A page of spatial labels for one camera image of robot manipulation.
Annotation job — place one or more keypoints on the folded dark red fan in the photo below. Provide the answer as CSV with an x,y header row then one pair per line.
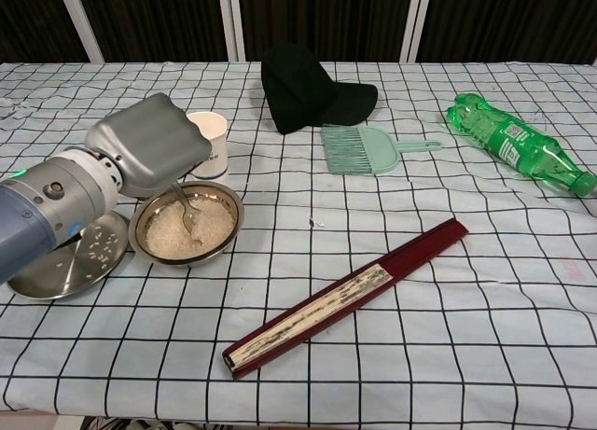
x,y
345,295

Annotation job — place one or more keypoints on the white frame post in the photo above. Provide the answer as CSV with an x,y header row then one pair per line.
x,y
84,24
418,19
233,19

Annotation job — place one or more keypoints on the white black-checked tablecloth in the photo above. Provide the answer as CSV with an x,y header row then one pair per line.
x,y
420,332

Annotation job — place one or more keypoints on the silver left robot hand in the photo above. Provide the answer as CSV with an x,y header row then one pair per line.
x,y
149,145

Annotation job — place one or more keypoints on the white paper cup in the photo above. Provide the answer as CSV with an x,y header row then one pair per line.
x,y
217,141

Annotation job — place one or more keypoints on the shallow metal plate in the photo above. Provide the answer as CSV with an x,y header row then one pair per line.
x,y
93,271

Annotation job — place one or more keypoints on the mint green hand brush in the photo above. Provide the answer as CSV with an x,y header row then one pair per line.
x,y
378,155

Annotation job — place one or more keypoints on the black baseball cap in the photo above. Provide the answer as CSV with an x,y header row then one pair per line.
x,y
303,94

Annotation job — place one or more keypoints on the green plastic bottle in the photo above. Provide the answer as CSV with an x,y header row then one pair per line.
x,y
513,141

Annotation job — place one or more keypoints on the white rice heap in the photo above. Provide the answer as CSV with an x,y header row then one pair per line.
x,y
163,234

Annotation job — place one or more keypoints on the metal spoon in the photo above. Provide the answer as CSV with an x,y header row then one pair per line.
x,y
189,217

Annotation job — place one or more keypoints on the metal bowl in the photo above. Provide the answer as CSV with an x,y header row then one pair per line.
x,y
236,215

